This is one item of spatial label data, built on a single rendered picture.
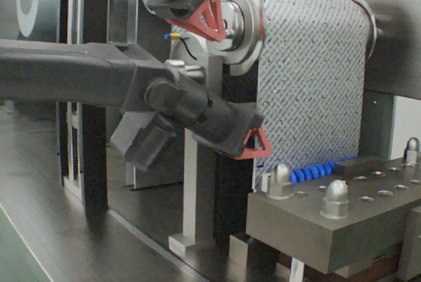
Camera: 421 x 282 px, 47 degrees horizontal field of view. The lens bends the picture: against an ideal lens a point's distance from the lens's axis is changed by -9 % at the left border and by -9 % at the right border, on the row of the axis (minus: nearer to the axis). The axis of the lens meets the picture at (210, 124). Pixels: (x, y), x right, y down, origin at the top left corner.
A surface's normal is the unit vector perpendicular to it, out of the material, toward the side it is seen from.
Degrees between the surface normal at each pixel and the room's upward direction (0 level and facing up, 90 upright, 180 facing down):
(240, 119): 60
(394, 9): 90
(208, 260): 0
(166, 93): 111
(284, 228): 90
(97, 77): 106
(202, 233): 90
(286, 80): 90
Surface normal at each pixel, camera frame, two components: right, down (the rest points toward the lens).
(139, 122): -0.55, -0.28
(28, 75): 0.62, 0.46
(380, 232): 0.57, 0.18
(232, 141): -0.70, -0.41
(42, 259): 0.04, -0.98
